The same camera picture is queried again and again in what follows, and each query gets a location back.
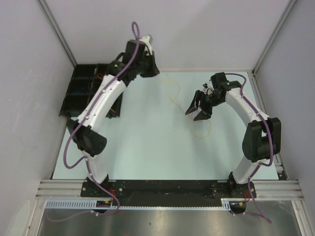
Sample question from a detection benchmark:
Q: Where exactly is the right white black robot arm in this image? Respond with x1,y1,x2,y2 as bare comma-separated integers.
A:
185,72,282,197

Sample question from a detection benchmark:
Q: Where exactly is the orange thin cable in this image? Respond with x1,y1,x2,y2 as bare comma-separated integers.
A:
158,72,213,140

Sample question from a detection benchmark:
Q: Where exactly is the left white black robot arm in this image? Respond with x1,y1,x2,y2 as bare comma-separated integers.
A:
65,35,159,197

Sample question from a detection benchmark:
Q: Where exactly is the black compartment tray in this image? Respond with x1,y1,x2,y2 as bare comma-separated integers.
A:
58,63,123,118

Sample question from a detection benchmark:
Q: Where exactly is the white slotted cable duct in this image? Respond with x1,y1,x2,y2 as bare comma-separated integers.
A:
45,199,230,210

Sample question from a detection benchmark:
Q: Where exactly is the aluminium frame rail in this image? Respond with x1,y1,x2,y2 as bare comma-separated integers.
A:
36,179,304,201

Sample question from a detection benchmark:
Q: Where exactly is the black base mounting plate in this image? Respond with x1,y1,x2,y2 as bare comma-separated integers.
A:
80,179,256,207

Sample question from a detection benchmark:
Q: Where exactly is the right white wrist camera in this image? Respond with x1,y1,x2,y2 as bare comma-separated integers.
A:
203,82,214,95

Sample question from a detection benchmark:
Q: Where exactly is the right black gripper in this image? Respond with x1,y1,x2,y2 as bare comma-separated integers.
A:
185,90,223,121

